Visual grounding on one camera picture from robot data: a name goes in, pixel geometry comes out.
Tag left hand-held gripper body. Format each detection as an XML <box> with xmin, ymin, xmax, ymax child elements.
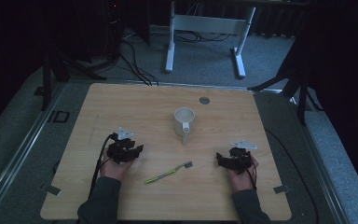
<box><xmin>106</xmin><ymin>126</ymin><xmax>138</xmax><ymax>165</ymax></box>

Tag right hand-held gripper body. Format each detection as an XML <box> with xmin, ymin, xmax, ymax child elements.
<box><xmin>227</xmin><ymin>139</ymin><xmax>259</xmax><ymax>175</ymax></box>

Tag green toothbrush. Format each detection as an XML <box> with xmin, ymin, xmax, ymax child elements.
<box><xmin>145</xmin><ymin>161</ymin><xmax>194</xmax><ymax>185</ymax></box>

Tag white cup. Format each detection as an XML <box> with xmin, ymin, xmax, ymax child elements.
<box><xmin>173</xmin><ymin>106</ymin><xmax>196</xmax><ymax>146</ymax></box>

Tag person's left hand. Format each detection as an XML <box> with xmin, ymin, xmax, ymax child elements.
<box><xmin>100</xmin><ymin>147</ymin><xmax>134</xmax><ymax>182</ymax></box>

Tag person's right hand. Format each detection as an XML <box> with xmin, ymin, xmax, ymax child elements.
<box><xmin>227</xmin><ymin>154</ymin><xmax>260</xmax><ymax>192</ymax></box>

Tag grey tape piece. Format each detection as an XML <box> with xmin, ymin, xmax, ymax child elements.
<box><xmin>272</xmin><ymin>185</ymin><xmax>292</xmax><ymax>194</ymax></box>
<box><xmin>44</xmin><ymin>184</ymin><xmax>62</xmax><ymax>197</ymax></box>

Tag black tripod stand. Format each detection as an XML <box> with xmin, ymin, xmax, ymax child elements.
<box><xmin>247</xmin><ymin>46</ymin><xmax>324</xmax><ymax>126</ymax></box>
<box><xmin>40</xmin><ymin>43</ymin><xmax>107</xmax><ymax>112</ymax></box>

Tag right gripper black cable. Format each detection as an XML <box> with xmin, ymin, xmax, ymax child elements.
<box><xmin>236</xmin><ymin>157</ymin><xmax>258</xmax><ymax>191</ymax></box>

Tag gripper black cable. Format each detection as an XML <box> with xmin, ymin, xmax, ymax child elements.
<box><xmin>88</xmin><ymin>133</ymin><xmax>119</xmax><ymax>200</ymax></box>
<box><xmin>236</xmin><ymin>157</ymin><xmax>258</xmax><ymax>191</ymax></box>

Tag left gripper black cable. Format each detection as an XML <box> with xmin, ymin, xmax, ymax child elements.
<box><xmin>88</xmin><ymin>133</ymin><xmax>119</xmax><ymax>200</ymax></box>

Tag long black floor cable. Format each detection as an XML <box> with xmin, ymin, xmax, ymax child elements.
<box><xmin>264</xmin><ymin>128</ymin><xmax>321</xmax><ymax>224</ymax></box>

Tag black rectangular floor bracket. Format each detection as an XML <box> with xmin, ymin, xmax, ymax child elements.
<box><xmin>53</xmin><ymin>110</ymin><xmax>71</xmax><ymax>124</ymax></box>

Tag black floor cables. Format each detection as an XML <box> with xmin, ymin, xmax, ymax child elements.
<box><xmin>117</xmin><ymin>39</ymin><xmax>160</xmax><ymax>87</ymax></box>

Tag black cables under frame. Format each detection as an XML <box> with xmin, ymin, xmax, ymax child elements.
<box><xmin>172</xmin><ymin>29</ymin><xmax>231</xmax><ymax>44</ymax></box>

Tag white metal table frame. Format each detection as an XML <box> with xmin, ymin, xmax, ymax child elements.
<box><xmin>164</xmin><ymin>1</ymin><xmax>257</xmax><ymax>79</ymax></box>

